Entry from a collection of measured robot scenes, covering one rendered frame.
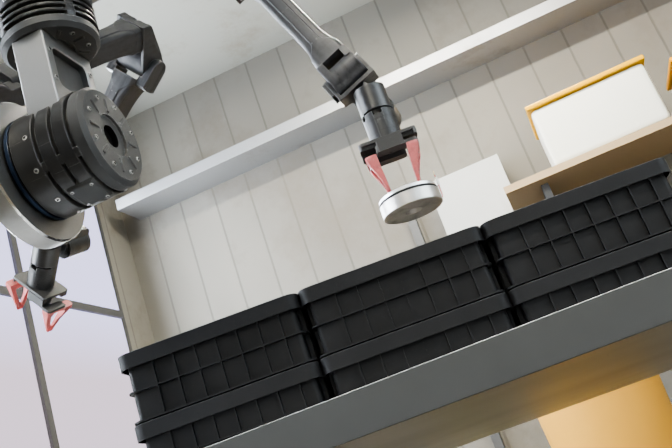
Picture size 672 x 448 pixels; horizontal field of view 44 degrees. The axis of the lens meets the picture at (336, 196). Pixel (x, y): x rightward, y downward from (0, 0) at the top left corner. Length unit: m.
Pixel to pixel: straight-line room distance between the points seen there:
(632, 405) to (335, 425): 2.33
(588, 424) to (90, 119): 2.28
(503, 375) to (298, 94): 3.90
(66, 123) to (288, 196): 3.37
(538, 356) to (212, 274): 3.82
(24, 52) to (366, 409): 0.67
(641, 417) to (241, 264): 2.24
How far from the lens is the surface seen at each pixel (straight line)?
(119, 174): 1.08
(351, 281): 1.28
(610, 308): 0.73
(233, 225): 4.48
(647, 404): 3.06
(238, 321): 1.30
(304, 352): 1.28
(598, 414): 3.01
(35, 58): 1.16
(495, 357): 0.73
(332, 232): 4.27
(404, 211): 1.38
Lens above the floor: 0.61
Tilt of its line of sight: 20 degrees up
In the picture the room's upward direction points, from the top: 20 degrees counter-clockwise
